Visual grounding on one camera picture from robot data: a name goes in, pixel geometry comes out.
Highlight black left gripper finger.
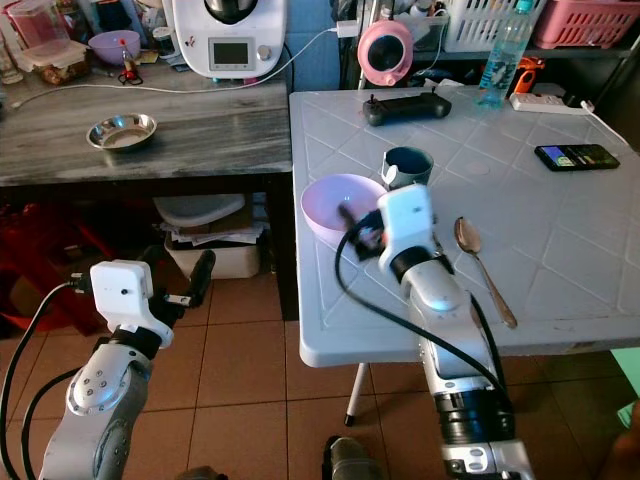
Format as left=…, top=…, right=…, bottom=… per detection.
left=186, top=249, right=218, bottom=307

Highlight pink plastic bowl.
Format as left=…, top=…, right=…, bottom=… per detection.
left=301, top=173, right=388, bottom=247

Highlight white storage box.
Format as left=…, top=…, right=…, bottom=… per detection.
left=154, top=194, right=263, bottom=282

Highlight teal cup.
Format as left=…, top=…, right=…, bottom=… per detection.
left=380, top=146, right=435, bottom=192

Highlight metal spoon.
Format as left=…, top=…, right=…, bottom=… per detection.
left=453, top=215, right=520, bottom=330

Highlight black remote controller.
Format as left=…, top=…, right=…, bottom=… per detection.
left=363, top=92, right=454, bottom=128

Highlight red plastic stool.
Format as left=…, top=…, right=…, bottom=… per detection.
left=0, top=204, right=109, bottom=337

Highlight white table leg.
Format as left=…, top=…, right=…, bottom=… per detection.
left=344, top=362, right=370, bottom=429

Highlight small metal bowl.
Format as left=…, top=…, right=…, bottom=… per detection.
left=86, top=112, right=159, bottom=152

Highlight pink round gadget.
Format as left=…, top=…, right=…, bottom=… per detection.
left=357, top=19, right=415, bottom=89

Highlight white charger plug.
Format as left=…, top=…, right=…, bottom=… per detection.
left=332, top=19, right=362, bottom=42

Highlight white kitchen appliance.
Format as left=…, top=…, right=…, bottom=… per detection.
left=171, top=0, right=287, bottom=80

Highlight clear plastic water bottle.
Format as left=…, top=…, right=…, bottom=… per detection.
left=477, top=0, right=537, bottom=110

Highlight black smartphone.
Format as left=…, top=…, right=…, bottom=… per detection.
left=534, top=144, right=622, bottom=173

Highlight white power strip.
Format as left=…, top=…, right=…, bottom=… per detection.
left=507, top=91, right=597, bottom=115

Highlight white plastic basket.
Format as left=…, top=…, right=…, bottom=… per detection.
left=444, top=0, right=537, bottom=54

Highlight orange tool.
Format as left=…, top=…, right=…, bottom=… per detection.
left=512, top=57, right=549, bottom=97

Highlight purple plastic bowl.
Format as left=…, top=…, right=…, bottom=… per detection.
left=87, top=29, right=144, bottom=67

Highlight clear food container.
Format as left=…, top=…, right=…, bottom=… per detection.
left=15, top=39, right=90, bottom=87

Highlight red lidded container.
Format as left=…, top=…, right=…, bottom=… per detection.
left=3, top=0, right=68, bottom=50

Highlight pink plastic basket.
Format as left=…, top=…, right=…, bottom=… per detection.
left=532, top=0, right=640, bottom=52

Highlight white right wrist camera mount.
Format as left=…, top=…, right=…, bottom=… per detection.
left=377, top=183, right=437, bottom=267

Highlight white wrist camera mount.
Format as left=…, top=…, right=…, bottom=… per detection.
left=89, top=259, right=162, bottom=347
left=377, top=183, right=437, bottom=267

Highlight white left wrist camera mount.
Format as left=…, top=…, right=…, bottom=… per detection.
left=89, top=259, right=162, bottom=347

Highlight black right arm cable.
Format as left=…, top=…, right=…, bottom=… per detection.
left=334, top=222, right=511, bottom=401

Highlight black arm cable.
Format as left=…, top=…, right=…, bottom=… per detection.
left=334, top=222, right=511, bottom=401
left=0, top=280, right=93, bottom=480

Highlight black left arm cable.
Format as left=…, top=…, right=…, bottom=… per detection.
left=0, top=280, right=93, bottom=480

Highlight red handled scissors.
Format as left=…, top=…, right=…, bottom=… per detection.
left=119, top=57, right=144, bottom=87

